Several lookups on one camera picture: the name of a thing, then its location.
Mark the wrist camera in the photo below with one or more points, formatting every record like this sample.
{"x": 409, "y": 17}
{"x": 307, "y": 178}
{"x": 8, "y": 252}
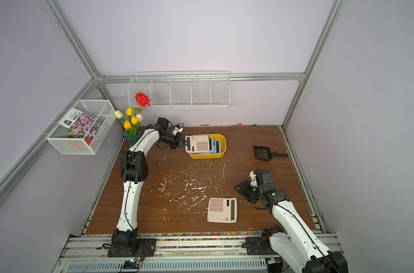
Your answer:
{"x": 177, "y": 129}
{"x": 253, "y": 179}

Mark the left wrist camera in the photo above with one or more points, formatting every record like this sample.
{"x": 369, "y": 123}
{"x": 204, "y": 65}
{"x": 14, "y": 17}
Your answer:
{"x": 177, "y": 129}

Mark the pink calculator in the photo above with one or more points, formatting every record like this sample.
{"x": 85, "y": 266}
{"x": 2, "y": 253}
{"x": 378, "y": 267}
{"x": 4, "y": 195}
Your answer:
{"x": 198, "y": 144}
{"x": 222, "y": 210}

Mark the glass vase with flowers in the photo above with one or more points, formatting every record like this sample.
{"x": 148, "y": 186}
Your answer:
{"x": 132, "y": 123}

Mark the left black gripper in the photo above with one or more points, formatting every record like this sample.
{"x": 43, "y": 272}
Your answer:
{"x": 178, "y": 143}

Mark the yellow plastic storage box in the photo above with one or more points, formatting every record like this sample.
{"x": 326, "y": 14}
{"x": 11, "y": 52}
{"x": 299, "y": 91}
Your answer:
{"x": 212, "y": 155}

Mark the small circuit board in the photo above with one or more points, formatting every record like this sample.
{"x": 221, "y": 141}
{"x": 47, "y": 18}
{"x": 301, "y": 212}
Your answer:
{"x": 131, "y": 265}

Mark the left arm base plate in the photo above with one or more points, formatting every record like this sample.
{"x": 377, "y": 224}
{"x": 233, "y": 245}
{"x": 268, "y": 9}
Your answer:
{"x": 143, "y": 247}

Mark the black plastic scoop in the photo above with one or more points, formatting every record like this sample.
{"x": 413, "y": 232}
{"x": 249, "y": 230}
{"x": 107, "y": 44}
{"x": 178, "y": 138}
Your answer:
{"x": 264, "y": 153}

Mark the purple flower pot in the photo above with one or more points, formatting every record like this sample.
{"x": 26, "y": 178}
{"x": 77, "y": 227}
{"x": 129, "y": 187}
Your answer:
{"x": 86, "y": 128}

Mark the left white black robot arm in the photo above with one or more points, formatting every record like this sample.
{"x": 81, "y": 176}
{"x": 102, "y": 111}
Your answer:
{"x": 134, "y": 172}

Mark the white paper label card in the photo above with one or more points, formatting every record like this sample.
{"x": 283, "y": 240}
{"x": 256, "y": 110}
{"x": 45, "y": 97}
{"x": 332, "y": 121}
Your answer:
{"x": 70, "y": 118}

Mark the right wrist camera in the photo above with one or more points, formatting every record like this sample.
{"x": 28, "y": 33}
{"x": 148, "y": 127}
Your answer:
{"x": 253, "y": 179}

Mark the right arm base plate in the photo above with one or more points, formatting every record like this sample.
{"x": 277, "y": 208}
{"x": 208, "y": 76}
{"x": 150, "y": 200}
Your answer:
{"x": 258, "y": 246}

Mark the teal calculator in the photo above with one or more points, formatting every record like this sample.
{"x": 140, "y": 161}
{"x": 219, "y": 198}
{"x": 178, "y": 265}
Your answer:
{"x": 217, "y": 145}
{"x": 211, "y": 145}

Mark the white wire wall shelf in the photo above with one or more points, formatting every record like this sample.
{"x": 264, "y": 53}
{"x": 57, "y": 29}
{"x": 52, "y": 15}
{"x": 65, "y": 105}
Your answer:
{"x": 181, "y": 89}

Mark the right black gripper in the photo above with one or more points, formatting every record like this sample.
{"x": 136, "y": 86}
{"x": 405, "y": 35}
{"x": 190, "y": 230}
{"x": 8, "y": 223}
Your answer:
{"x": 242, "y": 189}

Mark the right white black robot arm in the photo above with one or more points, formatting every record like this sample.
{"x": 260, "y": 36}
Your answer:
{"x": 293, "y": 241}

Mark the white wire side basket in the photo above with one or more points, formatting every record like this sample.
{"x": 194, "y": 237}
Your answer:
{"x": 99, "y": 109}

